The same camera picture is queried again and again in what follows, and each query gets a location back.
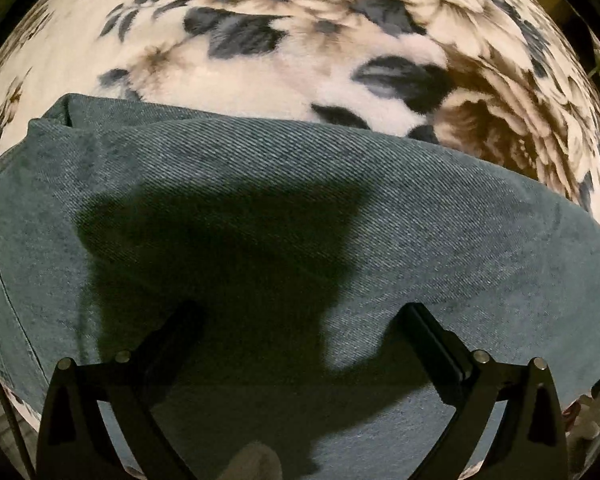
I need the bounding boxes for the blue denim pants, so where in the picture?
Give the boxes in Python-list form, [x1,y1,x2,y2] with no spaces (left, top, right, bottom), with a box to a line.
[0,92,600,480]

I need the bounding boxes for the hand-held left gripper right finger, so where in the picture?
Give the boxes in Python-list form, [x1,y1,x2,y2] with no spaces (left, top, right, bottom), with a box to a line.
[396,303,569,480]

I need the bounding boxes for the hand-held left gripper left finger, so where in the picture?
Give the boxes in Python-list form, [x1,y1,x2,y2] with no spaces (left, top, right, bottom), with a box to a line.
[36,300,207,480]

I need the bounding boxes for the floral printed blanket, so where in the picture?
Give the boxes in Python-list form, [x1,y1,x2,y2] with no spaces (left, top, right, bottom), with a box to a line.
[0,0,600,480]

